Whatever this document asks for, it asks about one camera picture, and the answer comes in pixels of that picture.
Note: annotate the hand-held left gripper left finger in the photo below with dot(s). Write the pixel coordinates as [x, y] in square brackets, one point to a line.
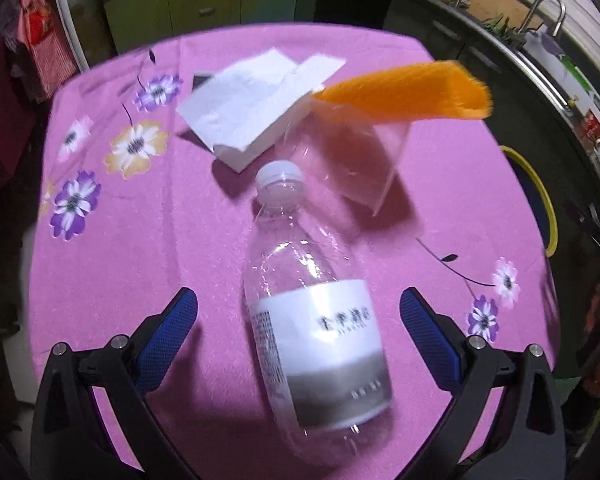
[167, 340]

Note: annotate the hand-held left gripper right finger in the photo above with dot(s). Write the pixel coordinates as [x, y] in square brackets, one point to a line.
[430, 340]

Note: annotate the clear plastic bottle white label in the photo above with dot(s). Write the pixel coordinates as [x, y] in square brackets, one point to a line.
[320, 320]

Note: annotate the clear plastic box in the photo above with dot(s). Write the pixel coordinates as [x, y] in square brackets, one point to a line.
[360, 160]

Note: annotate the white napkin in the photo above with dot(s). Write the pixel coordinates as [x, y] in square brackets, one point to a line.
[260, 145]

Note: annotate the orange cloth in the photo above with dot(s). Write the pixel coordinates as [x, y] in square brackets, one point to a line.
[410, 92]

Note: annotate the white tissue sheet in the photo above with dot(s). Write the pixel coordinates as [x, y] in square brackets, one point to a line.
[235, 100]

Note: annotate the pink floral tablecloth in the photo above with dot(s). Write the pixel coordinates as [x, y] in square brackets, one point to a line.
[180, 240]

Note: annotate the small dark packet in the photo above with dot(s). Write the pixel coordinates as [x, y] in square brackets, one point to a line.
[202, 82]

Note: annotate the steel sink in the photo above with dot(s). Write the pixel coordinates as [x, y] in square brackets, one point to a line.
[540, 67]

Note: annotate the green sink tray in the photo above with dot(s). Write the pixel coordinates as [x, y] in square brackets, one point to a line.
[574, 71]

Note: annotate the green vegetables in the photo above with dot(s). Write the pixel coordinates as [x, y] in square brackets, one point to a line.
[500, 29]

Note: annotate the purple sink tray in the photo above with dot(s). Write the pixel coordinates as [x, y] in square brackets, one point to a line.
[552, 44]

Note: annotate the red checkered apron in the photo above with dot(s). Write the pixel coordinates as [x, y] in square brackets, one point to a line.
[45, 40]

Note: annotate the sliding glass door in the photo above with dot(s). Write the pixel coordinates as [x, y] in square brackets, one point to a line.
[70, 15]

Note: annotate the green base cabinet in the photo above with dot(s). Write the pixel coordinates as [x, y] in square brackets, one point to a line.
[205, 0]

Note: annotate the wooden cutting board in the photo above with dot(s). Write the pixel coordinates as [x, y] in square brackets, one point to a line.
[500, 5]

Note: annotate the tall steel faucet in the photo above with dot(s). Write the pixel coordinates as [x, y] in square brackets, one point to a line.
[555, 2]

